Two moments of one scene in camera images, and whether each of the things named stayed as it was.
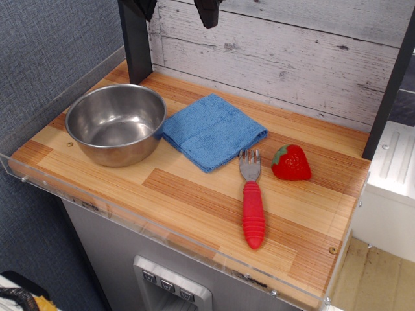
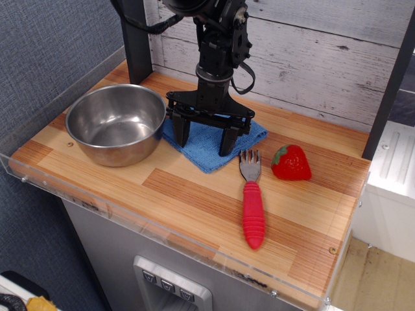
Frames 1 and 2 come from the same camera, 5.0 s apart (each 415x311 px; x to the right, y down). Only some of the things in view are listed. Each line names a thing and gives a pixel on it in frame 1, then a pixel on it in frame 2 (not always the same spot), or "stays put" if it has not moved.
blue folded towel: x=209 y=132 stays put
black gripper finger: x=147 y=7 → x=181 y=127
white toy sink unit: x=386 y=217 stays put
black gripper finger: x=208 y=11 → x=229 y=137
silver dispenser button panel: x=161 y=288 stays put
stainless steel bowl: x=116 y=125 stays put
